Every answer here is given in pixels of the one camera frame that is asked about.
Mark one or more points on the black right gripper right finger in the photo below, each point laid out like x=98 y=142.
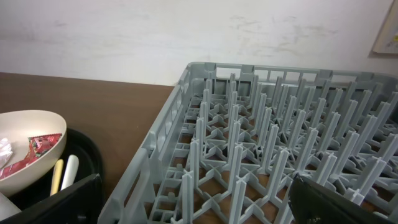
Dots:
x=311 y=202

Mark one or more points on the white plastic fork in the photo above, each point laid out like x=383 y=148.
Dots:
x=70 y=171

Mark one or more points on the paper on wall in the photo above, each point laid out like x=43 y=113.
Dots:
x=386 y=42

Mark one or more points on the white tissue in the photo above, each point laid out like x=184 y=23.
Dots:
x=5 y=151

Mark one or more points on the beige large bowl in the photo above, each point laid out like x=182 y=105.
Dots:
x=18 y=126

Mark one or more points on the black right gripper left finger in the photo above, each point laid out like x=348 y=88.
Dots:
x=79 y=203

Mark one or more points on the white cup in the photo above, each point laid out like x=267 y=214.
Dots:
x=7 y=208

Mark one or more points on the grey dishwasher rack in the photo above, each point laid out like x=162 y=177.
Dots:
x=230 y=139

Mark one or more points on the red snack wrapper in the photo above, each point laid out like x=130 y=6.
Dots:
x=38 y=146

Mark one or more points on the yellow plastic spoon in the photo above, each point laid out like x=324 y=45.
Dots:
x=57 y=173

